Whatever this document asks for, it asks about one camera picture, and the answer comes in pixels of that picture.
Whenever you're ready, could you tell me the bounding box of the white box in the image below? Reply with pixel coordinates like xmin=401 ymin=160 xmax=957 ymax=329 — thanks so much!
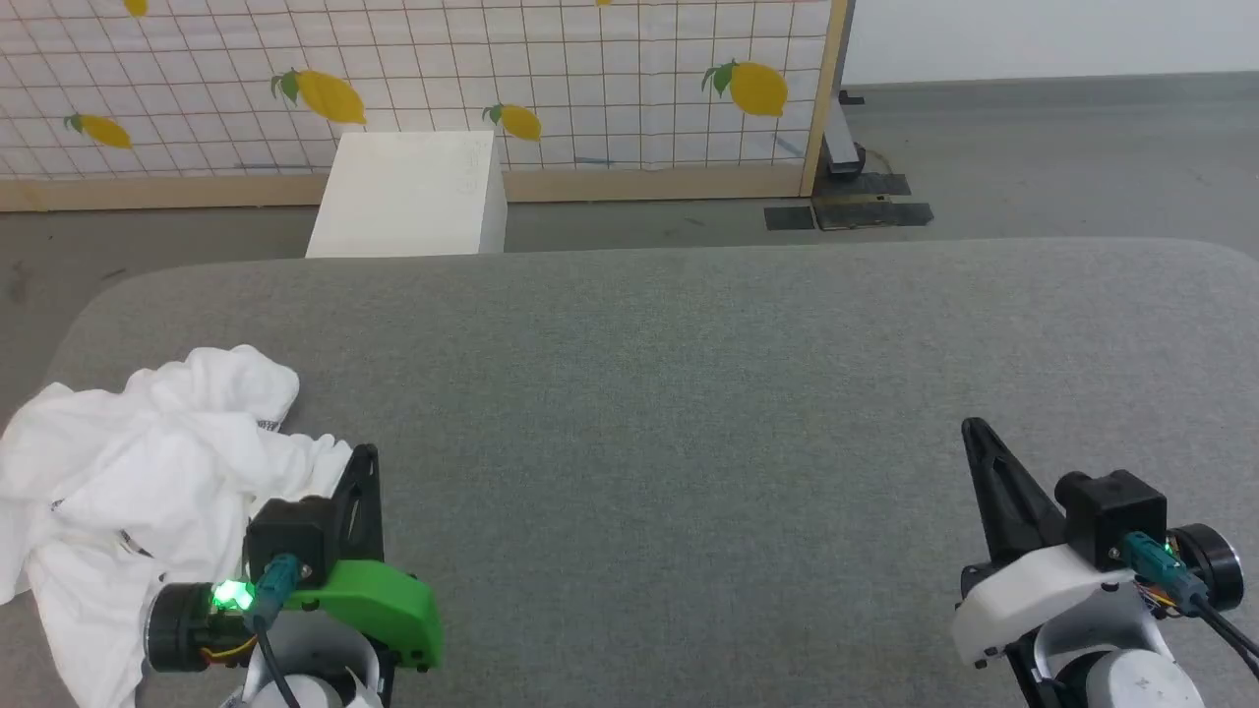
xmin=305 ymin=131 xmax=509 ymax=259

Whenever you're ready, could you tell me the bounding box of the metal partition foot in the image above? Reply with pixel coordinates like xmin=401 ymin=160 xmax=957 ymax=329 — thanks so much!
xmin=824 ymin=88 xmax=867 ymax=178

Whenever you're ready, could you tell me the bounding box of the lemon print partition screen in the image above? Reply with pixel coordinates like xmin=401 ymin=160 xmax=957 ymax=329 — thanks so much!
xmin=0 ymin=0 xmax=852 ymax=212

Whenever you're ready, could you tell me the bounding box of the left black cable teal plug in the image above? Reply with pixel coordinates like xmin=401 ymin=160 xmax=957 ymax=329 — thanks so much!
xmin=246 ymin=554 xmax=304 ymax=708

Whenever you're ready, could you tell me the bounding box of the right black cable teal plug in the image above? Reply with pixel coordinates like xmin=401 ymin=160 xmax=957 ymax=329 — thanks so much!
xmin=1124 ymin=531 xmax=1259 ymax=681

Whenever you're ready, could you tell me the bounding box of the long black floor mat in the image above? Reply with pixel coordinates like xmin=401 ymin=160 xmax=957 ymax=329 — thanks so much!
xmin=812 ymin=200 xmax=933 ymax=230

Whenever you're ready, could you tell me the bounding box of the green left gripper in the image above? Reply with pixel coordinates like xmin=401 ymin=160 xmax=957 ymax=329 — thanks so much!
xmin=280 ymin=444 xmax=446 ymax=674

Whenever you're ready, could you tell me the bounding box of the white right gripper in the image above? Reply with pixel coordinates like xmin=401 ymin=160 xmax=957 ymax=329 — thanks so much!
xmin=952 ymin=417 xmax=1167 ymax=670

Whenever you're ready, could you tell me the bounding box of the black cable teal plug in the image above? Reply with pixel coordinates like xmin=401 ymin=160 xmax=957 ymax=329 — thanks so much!
xmin=1124 ymin=531 xmax=1259 ymax=681
xmin=246 ymin=554 xmax=304 ymax=708

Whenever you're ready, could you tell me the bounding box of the white garment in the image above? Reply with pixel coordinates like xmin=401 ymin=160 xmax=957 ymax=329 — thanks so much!
xmin=0 ymin=344 xmax=355 ymax=708

